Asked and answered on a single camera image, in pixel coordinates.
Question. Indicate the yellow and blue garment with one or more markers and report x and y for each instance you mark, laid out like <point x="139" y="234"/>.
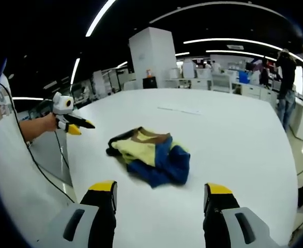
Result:
<point x="156" y="157"/>

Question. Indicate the short ceiling light strip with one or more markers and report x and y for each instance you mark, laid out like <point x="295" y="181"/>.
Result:
<point x="75" y="71"/>

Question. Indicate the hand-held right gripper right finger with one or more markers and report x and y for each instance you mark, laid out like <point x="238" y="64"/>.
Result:
<point x="255" y="230"/>

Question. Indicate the blue storage bin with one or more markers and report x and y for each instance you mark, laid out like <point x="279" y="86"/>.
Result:
<point x="244" y="77"/>

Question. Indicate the row of white lab benches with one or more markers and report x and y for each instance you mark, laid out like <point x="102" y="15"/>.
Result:
<point x="218" y="81"/>

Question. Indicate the black box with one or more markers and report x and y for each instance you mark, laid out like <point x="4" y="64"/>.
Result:
<point x="149" y="82"/>

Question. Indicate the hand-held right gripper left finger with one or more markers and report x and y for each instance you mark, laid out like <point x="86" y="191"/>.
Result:
<point x="63" y="232"/>

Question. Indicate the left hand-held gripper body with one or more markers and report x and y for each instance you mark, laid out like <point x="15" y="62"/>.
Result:
<point x="61" y="103"/>

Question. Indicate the person's left hand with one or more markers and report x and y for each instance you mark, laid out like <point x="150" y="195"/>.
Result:
<point x="49" y="122"/>

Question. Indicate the long ceiling light strip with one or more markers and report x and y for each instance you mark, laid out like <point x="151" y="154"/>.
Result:
<point x="244" y="42"/>
<point x="99" y="16"/>

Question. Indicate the white square pillar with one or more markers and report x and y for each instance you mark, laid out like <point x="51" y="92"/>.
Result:
<point x="151" y="56"/>

